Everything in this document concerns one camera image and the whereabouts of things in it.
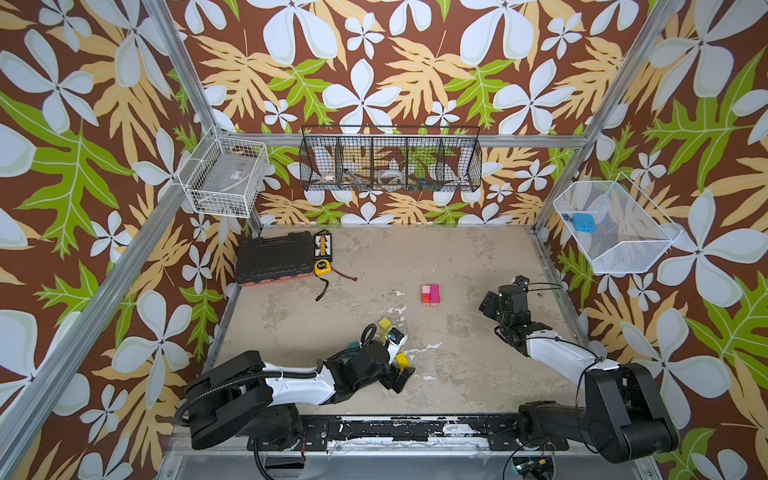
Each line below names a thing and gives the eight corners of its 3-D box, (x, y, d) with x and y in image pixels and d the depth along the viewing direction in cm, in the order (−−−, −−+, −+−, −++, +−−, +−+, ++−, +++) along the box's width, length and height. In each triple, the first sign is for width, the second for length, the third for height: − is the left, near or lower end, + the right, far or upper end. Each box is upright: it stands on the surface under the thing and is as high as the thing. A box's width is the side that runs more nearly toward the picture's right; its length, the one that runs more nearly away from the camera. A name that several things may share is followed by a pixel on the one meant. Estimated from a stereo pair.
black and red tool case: (238, 291, 103) (232, 282, 99) (243, 250, 115) (237, 240, 111) (316, 278, 107) (313, 268, 102) (313, 239, 119) (310, 229, 114)
